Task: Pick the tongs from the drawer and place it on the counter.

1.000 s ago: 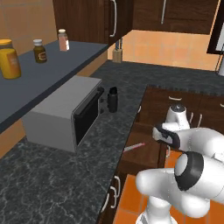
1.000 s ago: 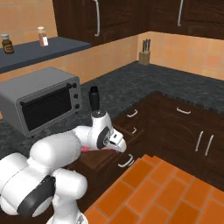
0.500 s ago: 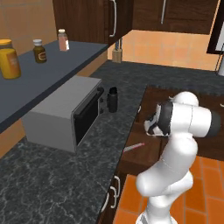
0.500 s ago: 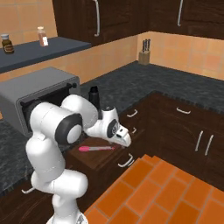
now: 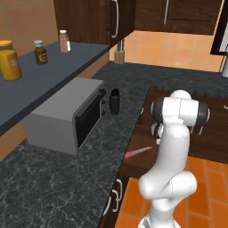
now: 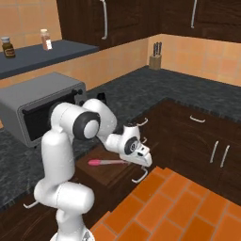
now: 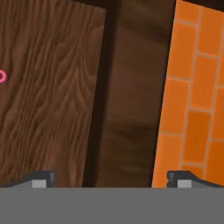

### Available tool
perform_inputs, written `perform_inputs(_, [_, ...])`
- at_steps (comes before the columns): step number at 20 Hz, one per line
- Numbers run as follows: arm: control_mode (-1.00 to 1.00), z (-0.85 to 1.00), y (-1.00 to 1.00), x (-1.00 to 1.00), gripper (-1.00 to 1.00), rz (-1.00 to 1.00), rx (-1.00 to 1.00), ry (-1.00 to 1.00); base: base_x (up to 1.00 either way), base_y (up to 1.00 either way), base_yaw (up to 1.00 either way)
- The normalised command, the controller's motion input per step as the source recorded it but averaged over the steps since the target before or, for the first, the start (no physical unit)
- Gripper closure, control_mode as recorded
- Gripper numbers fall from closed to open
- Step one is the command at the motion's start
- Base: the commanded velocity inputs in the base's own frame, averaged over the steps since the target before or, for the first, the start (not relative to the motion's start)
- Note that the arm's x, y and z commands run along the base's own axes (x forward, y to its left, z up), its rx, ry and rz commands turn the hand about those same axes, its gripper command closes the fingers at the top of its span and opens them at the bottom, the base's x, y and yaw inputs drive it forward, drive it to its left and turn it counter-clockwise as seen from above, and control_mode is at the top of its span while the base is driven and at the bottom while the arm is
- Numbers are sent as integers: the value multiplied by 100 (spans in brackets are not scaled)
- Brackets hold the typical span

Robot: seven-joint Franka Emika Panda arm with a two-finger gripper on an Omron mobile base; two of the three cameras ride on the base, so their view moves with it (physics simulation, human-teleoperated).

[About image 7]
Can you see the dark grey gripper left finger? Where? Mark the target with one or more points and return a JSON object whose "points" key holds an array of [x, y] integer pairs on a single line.
{"points": [[43, 178]]}

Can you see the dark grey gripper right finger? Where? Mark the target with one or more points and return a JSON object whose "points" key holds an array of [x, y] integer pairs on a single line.
{"points": [[178, 176]]}

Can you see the dark brown wooden cabinet front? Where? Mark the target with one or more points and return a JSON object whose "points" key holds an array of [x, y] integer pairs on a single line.
{"points": [[134, 99]]}

